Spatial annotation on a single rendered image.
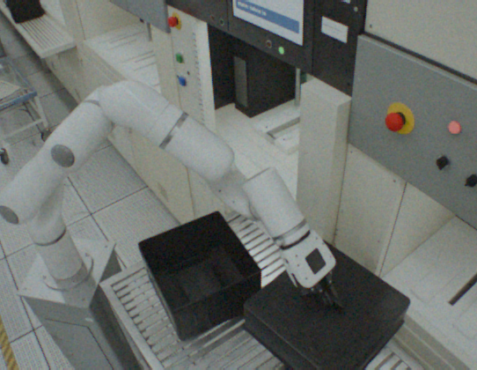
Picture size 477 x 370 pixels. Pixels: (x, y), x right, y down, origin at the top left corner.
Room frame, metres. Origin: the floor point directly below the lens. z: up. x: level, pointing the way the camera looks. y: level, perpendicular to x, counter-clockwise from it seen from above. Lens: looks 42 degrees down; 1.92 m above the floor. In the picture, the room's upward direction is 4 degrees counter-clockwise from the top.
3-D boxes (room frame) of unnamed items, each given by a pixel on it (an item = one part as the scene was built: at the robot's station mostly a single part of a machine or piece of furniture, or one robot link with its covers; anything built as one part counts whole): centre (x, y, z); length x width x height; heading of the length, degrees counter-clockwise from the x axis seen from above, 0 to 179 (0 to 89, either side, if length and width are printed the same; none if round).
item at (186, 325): (0.81, 0.11, 0.85); 0.28 x 0.28 x 0.17; 25
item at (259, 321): (0.54, -0.20, 1.02); 0.29 x 0.29 x 0.13; 40
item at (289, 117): (1.46, -0.25, 0.89); 0.22 x 0.21 x 0.04; 123
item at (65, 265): (0.93, 0.59, 0.85); 0.19 x 0.19 x 0.18
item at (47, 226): (0.96, 0.58, 1.07); 0.19 x 0.12 x 0.24; 160
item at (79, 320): (0.93, 0.59, 0.38); 0.28 x 0.28 x 0.76; 78
